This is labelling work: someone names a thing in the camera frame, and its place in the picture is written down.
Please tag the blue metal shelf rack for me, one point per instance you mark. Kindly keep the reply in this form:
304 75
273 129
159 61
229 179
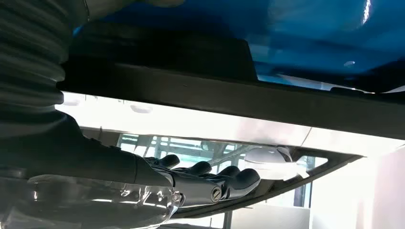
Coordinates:
316 31

